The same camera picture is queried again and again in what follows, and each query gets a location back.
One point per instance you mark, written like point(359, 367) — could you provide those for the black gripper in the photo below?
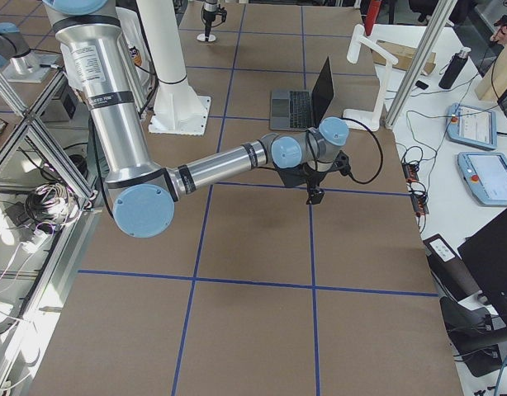
point(213, 15)
point(312, 175)

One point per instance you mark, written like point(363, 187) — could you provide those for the white computer mouse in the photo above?
point(206, 38)

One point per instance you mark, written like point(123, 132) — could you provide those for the grey laptop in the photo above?
point(293, 110)

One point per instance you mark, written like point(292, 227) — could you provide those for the black mouse pad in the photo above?
point(295, 176)

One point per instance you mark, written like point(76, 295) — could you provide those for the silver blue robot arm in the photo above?
point(144, 193)
point(208, 1)

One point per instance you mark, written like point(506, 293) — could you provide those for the white desk lamp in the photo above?
point(363, 98)

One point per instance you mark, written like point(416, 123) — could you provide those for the small black square device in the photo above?
point(421, 85)

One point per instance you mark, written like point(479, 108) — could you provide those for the cardboard box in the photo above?
point(405, 55)

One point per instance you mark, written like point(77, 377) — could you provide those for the red cylinder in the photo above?
point(373, 10)

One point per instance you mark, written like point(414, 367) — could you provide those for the upper blue teach pendant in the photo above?
point(472, 126)

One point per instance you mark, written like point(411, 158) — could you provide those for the blue teach pendant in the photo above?
point(472, 126)
point(485, 174)

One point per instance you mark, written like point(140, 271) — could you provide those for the lower blue teach pendant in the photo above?
point(485, 174)

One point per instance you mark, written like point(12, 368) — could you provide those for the black monitor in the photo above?
point(485, 256)

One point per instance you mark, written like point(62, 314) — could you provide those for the black water bottle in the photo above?
point(455, 66)

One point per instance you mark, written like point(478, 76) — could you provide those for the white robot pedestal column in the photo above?
point(177, 107)

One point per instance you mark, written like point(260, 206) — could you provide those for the aluminium frame post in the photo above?
point(427, 42)

